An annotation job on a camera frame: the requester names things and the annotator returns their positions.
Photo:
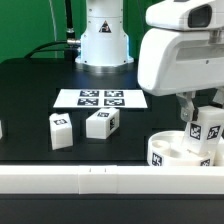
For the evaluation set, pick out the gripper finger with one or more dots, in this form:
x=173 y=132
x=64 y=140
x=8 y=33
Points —
x=218 y=100
x=189 y=112

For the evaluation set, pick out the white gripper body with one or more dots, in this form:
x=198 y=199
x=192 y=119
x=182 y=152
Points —
x=173 y=62

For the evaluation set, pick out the white round stool seat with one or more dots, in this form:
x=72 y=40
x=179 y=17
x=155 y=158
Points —
x=164 y=149

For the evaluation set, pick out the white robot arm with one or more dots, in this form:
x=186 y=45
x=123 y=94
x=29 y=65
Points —
x=104 y=44

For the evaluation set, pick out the white marker sheet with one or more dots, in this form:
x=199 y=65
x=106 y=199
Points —
x=94 y=98

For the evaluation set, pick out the white front fence bar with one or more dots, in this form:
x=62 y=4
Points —
x=30 y=179

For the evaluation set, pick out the white block at left edge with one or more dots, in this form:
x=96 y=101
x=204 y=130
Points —
x=1 y=134

